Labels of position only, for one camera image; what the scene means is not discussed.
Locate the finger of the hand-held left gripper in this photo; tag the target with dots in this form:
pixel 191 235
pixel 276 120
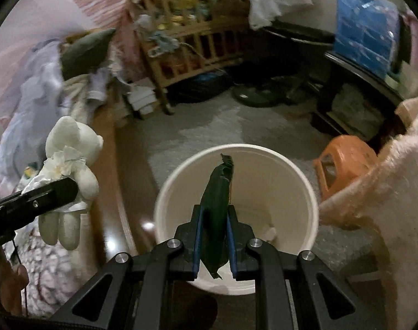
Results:
pixel 50 194

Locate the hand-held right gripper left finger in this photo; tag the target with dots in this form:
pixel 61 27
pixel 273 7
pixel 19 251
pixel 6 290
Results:
pixel 196 244

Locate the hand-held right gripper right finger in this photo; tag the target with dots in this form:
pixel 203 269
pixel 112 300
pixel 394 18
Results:
pixel 231 244

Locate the white tissue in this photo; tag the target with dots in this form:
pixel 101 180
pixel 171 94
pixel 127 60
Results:
pixel 62 163

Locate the dark green snack packet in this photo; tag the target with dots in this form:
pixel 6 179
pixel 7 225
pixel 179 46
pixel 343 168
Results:
pixel 215 213

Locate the white plastic bucket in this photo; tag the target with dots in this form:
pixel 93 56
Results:
pixel 284 185

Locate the person's left hand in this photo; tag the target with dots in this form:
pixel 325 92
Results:
pixel 7 282

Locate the white plush toy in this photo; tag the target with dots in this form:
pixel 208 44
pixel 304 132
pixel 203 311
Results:
pixel 74 137

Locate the brown white patterned blanket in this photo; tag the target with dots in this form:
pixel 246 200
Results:
pixel 47 275

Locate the lavender quilt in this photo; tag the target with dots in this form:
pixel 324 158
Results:
pixel 30 103

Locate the stack of white papers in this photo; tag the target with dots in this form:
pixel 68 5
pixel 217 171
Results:
pixel 140 98

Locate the green pillow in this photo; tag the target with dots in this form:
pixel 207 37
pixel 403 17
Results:
pixel 85 53

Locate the orange plastic stool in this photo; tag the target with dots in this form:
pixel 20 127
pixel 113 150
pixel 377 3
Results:
pixel 350 151

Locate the dark floor fan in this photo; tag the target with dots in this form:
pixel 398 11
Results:
pixel 260 94

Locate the black bag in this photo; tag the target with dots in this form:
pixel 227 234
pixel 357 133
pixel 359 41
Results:
pixel 198 87

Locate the cream fluffy blanket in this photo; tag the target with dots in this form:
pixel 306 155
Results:
pixel 394 196

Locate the wooden baby crib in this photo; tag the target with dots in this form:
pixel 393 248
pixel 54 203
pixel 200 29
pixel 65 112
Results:
pixel 195 41

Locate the dark wooden table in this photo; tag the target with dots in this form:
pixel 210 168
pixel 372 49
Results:
pixel 350 75

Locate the white printed cloth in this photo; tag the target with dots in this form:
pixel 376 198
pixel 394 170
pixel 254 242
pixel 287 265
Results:
pixel 267 0

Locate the blue plastic bag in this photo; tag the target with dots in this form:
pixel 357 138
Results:
pixel 363 31

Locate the white cabinet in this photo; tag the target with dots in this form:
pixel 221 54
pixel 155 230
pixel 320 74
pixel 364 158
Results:
pixel 319 3

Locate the wooden bed frame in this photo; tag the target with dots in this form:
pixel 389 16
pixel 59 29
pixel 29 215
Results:
pixel 107 192

